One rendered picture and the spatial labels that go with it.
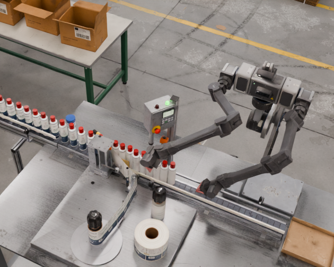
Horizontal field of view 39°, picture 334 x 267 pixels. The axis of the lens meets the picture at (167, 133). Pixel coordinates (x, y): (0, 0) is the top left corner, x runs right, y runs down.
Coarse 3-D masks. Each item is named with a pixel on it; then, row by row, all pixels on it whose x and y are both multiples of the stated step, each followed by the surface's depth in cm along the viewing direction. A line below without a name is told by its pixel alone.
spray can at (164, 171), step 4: (164, 160) 303; (164, 164) 301; (164, 168) 303; (168, 168) 306; (160, 172) 308; (164, 172) 305; (160, 176) 311; (164, 176) 309; (160, 180) 313; (164, 180) 312
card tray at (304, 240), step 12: (288, 228) 302; (300, 228) 303; (312, 228) 303; (288, 240) 297; (300, 240) 297; (312, 240) 298; (324, 240) 298; (288, 252) 288; (300, 252) 291; (312, 252) 292; (324, 252) 292; (312, 264) 286; (324, 264) 286
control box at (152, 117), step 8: (168, 96) 286; (144, 104) 281; (152, 104) 281; (160, 104) 281; (144, 112) 286; (152, 112) 276; (160, 112) 279; (144, 120) 290; (152, 120) 280; (160, 120) 284; (152, 128) 285; (160, 128) 290
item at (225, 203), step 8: (64, 144) 334; (80, 152) 330; (88, 152) 331; (160, 184) 315; (176, 184) 316; (184, 184) 316; (192, 192) 312; (200, 200) 308; (216, 200) 309; (224, 200) 309; (232, 208) 305; (240, 208) 305; (256, 216) 302; (264, 216) 302; (256, 224) 298; (272, 224) 298; (280, 224) 299
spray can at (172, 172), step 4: (172, 164) 301; (172, 168) 303; (176, 168) 304; (168, 172) 307; (172, 172) 304; (168, 176) 310; (172, 176) 308; (168, 180) 312; (172, 180) 311; (172, 184) 314
